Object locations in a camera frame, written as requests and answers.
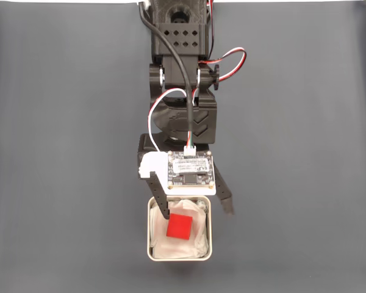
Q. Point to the white tissue paper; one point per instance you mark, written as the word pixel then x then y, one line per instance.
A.
pixel 177 248

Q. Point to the square metal box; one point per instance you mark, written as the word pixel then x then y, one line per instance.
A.
pixel 209 232

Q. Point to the camera board on white mount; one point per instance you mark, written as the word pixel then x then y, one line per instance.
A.
pixel 189 171

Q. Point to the red cube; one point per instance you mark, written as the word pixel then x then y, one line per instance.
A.
pixel 179 226

